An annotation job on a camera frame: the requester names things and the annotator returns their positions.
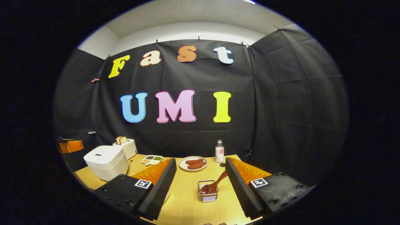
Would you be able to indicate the dark wooden spoon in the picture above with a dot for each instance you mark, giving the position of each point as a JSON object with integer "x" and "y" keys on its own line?
{"x": 215, "y": 184}

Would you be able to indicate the black backdrop cloth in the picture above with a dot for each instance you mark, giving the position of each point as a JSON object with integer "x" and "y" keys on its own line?
{"x": 281, "y": 109}

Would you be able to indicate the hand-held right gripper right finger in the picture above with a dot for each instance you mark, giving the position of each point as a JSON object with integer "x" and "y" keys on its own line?
{"x": 240, "y": 187}

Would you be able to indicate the white rice cooker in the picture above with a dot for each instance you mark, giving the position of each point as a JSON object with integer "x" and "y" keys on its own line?
{"x": 106, "y": 159}

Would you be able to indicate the white divided grain dish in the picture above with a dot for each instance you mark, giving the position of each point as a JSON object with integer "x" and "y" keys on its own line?
{"x": 152, "y": 159}

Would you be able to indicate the red sausage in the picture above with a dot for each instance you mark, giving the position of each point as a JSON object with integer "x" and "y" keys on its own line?
{"x": 197, "y": 166}
{"x": 194, "y": 161}

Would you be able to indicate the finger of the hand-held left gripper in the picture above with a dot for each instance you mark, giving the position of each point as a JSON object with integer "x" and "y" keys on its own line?
{"x": 71, "y": 146}

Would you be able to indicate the white round plate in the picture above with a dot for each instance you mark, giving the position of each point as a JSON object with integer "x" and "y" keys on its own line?
{"x": 182, "y": 165}

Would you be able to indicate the clear bottle pink label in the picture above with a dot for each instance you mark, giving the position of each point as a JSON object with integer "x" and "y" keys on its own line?
{"x": 219, "y": 153}

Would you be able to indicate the toasted bread slice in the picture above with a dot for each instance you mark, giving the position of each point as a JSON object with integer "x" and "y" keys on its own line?
{"x": 124, "y": 139}
{"x": 118, "y": 140}

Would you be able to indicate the white toaster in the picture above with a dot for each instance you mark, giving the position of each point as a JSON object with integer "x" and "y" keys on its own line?
{"x": 129, "y": 149}

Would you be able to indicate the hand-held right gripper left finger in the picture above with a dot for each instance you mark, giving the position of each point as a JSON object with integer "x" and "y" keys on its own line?
{"x": 162, "y": 187}

